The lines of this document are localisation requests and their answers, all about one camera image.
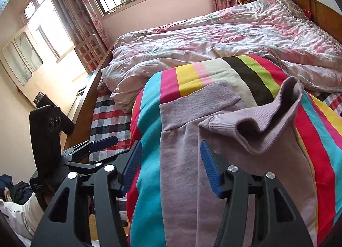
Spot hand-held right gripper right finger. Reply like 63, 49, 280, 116
200, 140, 313, 247

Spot tall barred window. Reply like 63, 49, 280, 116
21, 0, 75, 63

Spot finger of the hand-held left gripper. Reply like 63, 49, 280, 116
65, 160, 107, 175
61, 136, 118, 162

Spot pink floral quilt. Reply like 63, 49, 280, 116
97, 0, 342, 109

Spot dark clothes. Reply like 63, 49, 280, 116
0, 174, 34, 205

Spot cream cabinet with mirror doors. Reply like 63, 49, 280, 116
0, 27, 88, 109

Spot striped colourful blanket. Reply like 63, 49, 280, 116
125, 55, 342, 247

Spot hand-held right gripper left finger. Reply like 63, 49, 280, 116
31, 140, 143, 247

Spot pale wooden chair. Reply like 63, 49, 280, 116
74, 34, 107, 73

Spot lilac pants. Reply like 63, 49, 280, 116
159, 76, 318, 247

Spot wooden headboard far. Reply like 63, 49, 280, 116
63, 0, 342, 165

